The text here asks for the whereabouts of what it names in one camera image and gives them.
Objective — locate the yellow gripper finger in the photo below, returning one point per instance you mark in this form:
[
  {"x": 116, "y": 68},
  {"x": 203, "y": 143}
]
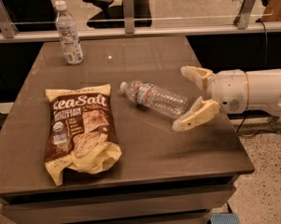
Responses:
[
  {"x": 198, "y": 75},
  {"x": 200, "y": 112}
]

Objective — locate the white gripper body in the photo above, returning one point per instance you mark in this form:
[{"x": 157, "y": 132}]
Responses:
[{"x": 230, "y": 89}]

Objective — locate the clear water bottle red label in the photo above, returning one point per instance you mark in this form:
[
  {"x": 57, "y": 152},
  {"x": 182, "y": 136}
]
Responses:
[{"x": 147, "y": 94}]

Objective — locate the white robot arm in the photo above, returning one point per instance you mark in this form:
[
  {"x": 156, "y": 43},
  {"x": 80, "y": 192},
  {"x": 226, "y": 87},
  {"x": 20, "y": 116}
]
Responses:
[{"x": 264, "y": 91}]

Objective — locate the tall water bottle white label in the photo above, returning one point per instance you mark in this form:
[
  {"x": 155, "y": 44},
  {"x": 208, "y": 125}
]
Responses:
[{"x": 67, "y": 31}]

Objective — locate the black office chair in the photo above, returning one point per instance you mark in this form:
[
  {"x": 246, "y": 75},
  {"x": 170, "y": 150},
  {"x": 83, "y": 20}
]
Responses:
[{"x": 112, "y": 16}]

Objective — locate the blue perforated box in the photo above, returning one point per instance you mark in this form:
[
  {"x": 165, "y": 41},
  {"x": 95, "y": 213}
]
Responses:
[{"x": 217, "y": 218}]

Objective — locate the sea salt chips bag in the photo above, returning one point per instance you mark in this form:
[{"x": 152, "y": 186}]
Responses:
[{"x": 82, "y": 135}]

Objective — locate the glass partition panel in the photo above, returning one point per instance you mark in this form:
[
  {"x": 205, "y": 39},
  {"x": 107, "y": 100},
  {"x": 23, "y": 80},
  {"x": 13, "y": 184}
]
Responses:
[{"x": 157, "y": 14}]

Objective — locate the right metal glass bracket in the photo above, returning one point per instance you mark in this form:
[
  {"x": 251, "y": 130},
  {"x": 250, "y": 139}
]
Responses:
[{"x": 241, "y": 20}]

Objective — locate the metal glass bracket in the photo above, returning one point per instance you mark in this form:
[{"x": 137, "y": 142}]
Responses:
[
  {"x": 7, "y": 27},
  {"x": 128, "y": 13},
  {"x": 241, "y": 20}
]

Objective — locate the middle metal glass bracket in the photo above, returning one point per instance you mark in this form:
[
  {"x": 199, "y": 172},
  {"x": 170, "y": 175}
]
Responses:
[{"x": 128, "y": 13}]

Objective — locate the left metal glass bracket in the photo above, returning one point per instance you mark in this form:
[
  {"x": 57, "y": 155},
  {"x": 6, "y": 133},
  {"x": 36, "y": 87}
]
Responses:
[{"x": 7, "y": 27}]

